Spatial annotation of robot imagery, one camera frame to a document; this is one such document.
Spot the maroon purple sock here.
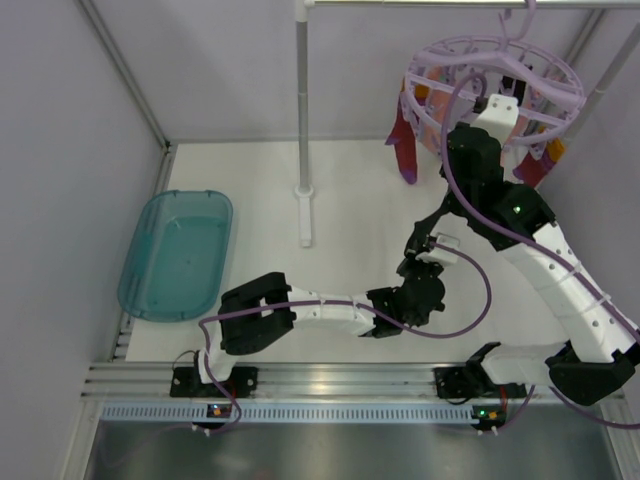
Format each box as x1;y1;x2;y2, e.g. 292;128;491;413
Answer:
513;138;566;188
385;85;418;185

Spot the lilac round clip hanger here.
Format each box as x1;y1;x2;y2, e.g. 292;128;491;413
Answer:
401;1;586;150

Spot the pink patterned sock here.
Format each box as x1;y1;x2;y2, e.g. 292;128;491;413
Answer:
415;85;451;157

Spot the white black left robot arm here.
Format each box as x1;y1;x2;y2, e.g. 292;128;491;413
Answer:
189;221;445;395

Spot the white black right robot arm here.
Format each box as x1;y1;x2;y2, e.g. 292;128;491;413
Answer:
442;123;639;406

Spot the white grey rack pole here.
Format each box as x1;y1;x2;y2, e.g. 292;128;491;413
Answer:
294;1;314;248

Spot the teal transparent plastic bin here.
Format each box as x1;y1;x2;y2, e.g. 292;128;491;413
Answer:
117;190;233;323

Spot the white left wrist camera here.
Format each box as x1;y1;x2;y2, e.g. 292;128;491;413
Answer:
416;233;460;267

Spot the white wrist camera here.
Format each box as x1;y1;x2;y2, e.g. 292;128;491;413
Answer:
416;233;460;267
471;94;519;147

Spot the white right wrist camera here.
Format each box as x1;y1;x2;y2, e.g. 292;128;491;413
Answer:
471;94;519;147

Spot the grey slotted cable duct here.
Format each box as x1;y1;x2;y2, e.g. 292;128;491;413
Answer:
101;402;502;424

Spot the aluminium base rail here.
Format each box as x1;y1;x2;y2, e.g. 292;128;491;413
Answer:
82;363;626;400

